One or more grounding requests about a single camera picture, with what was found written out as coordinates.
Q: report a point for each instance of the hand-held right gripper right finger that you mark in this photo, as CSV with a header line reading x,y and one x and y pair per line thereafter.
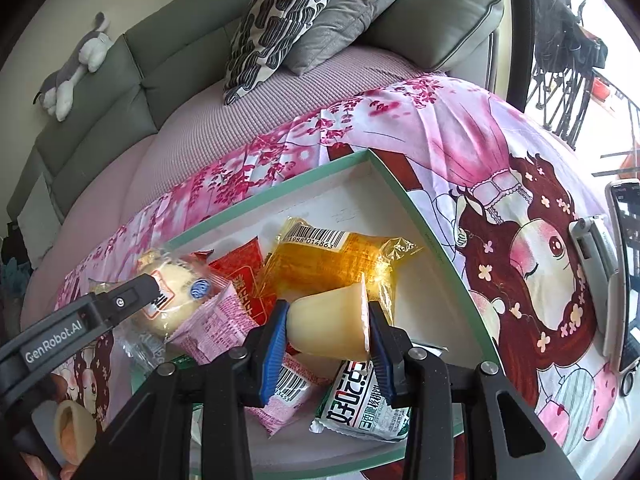
x,y
385,360

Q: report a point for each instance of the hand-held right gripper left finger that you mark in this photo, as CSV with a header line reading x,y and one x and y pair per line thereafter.
x,y
275,355

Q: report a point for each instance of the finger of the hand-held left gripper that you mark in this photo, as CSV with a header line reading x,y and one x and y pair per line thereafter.
x,y
130,300

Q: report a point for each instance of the clear bun packet orange label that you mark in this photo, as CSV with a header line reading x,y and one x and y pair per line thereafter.
x,y
175,310

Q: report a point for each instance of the green and white cracker packet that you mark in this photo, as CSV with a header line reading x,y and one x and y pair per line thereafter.
x,y
360,405

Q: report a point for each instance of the pink snack packet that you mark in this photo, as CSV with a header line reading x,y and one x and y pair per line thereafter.
x,y
220,330

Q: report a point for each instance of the round cream pastry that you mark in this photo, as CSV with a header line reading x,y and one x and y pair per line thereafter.
x,y
330,325

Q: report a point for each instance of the plain red snack packet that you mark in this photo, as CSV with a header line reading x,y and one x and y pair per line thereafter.
x,y
240,270

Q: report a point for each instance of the yellow clear cake packet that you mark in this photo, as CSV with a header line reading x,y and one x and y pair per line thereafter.
x,y
325,260

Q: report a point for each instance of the white box with teal rim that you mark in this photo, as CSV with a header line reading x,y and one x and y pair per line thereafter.
x,y
350,195

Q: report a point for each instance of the person's left hand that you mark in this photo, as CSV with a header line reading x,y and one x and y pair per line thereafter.
x,y
75,430

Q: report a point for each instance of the dark clothes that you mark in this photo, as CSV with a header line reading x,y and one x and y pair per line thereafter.
x,y
12,250

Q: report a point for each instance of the light grey pillow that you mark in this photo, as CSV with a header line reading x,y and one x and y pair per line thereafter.
x,y
37,207

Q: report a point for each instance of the pink sofa seat cover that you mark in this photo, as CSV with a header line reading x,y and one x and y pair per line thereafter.
x,y
200,130

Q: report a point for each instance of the pink printed blanket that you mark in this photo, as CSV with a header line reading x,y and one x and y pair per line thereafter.
x,y
450,150

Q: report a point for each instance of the grey phone stand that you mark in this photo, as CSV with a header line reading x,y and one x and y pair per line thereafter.
x,y
595,250

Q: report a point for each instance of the grey and white plush toy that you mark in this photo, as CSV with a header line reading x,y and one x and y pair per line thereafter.
x,y
75,67

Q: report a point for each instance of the grey sofa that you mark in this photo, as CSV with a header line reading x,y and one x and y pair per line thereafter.
x,y
175,50

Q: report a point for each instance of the smartphone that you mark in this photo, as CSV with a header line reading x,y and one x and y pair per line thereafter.
x,y
625,270

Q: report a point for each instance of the black and white patterned pillow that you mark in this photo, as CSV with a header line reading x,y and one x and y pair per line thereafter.
x,y
280,25

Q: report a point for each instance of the dark grey pillow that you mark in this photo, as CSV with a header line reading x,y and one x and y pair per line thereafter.
x,y
345,20

